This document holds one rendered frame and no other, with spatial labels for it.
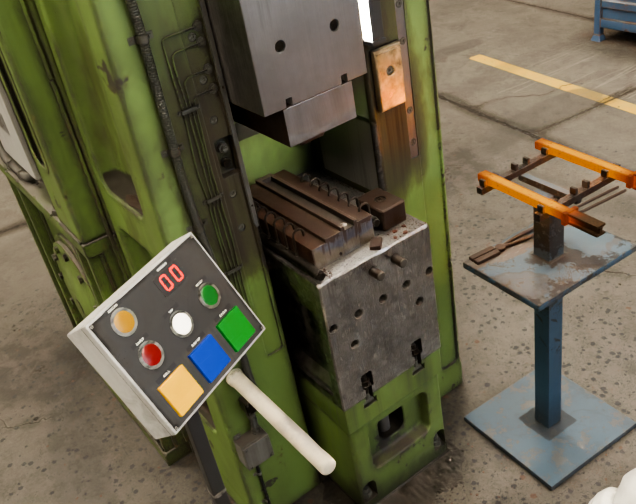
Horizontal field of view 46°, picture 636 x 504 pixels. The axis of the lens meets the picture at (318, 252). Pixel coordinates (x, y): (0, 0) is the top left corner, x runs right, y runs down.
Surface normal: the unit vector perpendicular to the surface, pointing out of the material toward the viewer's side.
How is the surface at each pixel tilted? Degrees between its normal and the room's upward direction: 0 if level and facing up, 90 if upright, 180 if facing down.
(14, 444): 0
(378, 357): 90
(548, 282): 0
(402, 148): 90
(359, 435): 90
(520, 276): 0
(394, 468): 90
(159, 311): 60
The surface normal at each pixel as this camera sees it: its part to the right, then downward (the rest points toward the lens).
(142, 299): 0.67, -0.29
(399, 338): 0.58, 0.36
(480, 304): -0.16, -0.82
